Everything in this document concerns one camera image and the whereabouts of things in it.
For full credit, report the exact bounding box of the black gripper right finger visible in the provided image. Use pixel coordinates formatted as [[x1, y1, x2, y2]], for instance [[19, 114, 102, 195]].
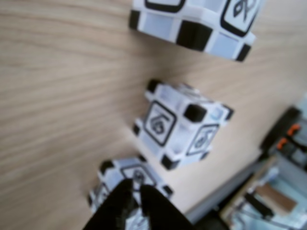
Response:
[[140, 184, 195, 230]]

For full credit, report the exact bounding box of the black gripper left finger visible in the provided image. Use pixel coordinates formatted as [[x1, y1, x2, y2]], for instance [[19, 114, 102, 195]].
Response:
[[83, 178, 135, 230]]

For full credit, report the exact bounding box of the white cube diamond symbol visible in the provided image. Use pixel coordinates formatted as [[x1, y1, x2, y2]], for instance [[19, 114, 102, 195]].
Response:
[[133, 79, 235, 171]]

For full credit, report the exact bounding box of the white cube crossed symbol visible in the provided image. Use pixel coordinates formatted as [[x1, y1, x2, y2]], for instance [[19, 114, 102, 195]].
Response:
[[129, 0, 257, 63]]

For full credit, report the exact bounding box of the white cube lightning symbol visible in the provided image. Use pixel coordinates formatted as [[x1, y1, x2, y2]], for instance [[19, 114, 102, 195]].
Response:
[[88, 157, 174, 230]]

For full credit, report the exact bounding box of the black device with orange parts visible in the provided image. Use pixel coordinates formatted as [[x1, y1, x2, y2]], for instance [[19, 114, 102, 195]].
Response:
[[260, 105, 307, 166]]

